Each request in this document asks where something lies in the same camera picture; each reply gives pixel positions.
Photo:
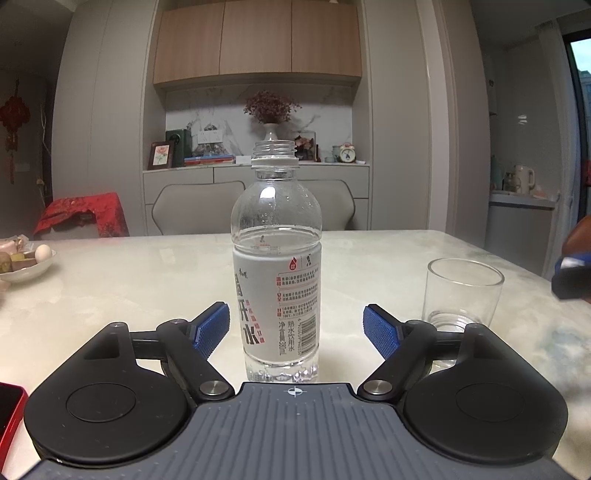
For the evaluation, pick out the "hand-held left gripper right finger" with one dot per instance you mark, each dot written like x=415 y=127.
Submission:
x=378 y=332

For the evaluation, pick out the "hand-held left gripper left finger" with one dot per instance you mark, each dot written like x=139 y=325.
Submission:
x=212 y=330

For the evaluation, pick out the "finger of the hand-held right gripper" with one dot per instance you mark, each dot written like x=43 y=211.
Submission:
x=572 y=281

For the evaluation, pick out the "clear plastic water bottle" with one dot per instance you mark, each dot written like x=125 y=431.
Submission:
x=277 y=277

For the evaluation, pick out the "clear drinking glass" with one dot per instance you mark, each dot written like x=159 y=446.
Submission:
x=461 y=295

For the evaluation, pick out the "orange-brown rounded object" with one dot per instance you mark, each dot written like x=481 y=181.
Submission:
x=581 y=240

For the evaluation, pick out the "grey kitchen counter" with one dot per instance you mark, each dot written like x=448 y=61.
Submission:
x=517 y=230

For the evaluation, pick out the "white kettle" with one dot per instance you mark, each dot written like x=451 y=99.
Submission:
x=523 y=180

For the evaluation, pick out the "small glass jar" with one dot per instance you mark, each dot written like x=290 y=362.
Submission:
x=509 y=182

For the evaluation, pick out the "grey dining chair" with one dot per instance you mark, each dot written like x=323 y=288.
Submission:
x=194 y=207
x=334 y=205

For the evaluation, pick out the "green jar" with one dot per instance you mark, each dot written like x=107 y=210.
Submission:
x=496 y=173

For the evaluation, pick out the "window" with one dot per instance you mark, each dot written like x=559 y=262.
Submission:
x=581 y=129

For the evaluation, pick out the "grey sideboard cabinet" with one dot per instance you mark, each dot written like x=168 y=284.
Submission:
x=184 y=175

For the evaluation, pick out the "stack of books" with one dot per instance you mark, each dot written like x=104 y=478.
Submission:
x=210 y=160

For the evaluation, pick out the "red patterned cloth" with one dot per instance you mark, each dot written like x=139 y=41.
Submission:
x=78 y=212

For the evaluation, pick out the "alarm clock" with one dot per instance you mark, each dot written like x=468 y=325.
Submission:
x=347 y=153

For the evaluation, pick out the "clear wrapped package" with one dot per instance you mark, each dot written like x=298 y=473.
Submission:
x=210 y=146

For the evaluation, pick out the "small green cup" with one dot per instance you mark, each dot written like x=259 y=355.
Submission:
x=335 y=153

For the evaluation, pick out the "white egg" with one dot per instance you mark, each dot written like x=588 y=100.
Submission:
x=43 y=252

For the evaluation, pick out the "green box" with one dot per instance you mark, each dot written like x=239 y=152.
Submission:
x=180 y=145

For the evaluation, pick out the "white plate with egg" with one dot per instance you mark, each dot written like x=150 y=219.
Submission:
x=32 y=271

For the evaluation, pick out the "glass flower display case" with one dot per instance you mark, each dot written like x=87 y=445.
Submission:
x=305 y=145

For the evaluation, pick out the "red flat object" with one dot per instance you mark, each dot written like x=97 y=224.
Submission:
x=10 y=415

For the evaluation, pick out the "dried flower bouquet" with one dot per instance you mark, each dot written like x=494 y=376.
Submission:
x=272 y=106

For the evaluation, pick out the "bare branch decoration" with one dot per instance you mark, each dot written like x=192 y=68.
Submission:
x=44 y=147

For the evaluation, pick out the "brown picture frame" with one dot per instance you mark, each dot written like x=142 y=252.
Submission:
x=160 y=155

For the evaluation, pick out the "wooden wall cabinet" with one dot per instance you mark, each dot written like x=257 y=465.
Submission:
x=258 y=41

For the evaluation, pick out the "red knot wall ornament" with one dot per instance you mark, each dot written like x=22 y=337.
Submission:
x=13 y=113

